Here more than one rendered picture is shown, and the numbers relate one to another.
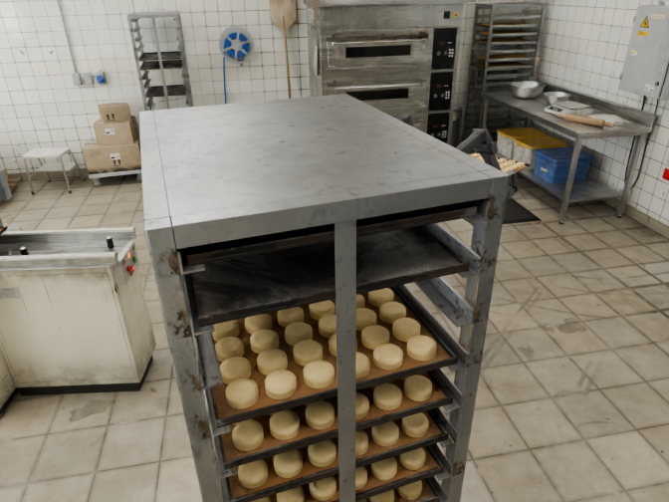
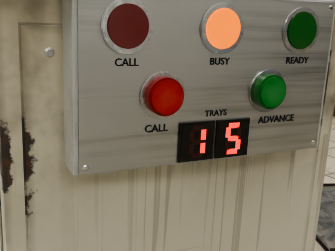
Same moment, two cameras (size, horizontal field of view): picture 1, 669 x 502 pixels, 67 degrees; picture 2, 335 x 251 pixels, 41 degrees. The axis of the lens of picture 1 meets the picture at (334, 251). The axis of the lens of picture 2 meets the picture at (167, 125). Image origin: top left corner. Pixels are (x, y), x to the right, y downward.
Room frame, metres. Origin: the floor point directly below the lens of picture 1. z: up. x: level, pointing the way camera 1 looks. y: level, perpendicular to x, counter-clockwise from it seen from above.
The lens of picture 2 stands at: (2.16, 0.76, 0.83)
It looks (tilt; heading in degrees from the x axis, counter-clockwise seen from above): 15 degrees down; 66
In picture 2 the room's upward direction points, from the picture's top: 3 degrees clockwise
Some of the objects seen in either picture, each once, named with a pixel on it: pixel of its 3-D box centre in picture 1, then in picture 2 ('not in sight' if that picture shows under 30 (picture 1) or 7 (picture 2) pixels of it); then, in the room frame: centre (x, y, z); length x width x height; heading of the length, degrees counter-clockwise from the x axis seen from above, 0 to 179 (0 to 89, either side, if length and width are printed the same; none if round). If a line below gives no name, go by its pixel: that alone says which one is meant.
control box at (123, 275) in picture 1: (126, 262); (208, 78); (2.34, 1.10, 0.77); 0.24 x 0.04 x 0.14; 2
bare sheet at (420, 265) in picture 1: (289, 211); not in sight; (0.88, 0.08, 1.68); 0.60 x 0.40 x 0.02; 19
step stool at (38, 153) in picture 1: (54, 168); not in sight; (5.60, 3.21, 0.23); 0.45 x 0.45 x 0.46; 2
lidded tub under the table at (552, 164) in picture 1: (561, 164); not in sight; (5.00, -2.36, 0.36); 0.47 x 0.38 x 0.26; 102
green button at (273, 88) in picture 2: not in sight; (267, 90); (2.40, 1.08, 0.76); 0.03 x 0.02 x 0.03; 2
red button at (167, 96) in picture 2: not in sight; (163, 95); (2.30, 1.08, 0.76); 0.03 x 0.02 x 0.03; 2
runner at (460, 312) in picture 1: (381, 234); not in sight; (0.95, -0.10, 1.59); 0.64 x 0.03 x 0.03; 19
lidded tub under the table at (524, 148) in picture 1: (538, 152); not in sight; (5.44, -2.28, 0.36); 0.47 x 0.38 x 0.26; 100
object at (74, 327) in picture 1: (73, 315); (89, 229); (2.33, 1.46, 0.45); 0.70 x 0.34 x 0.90; 92
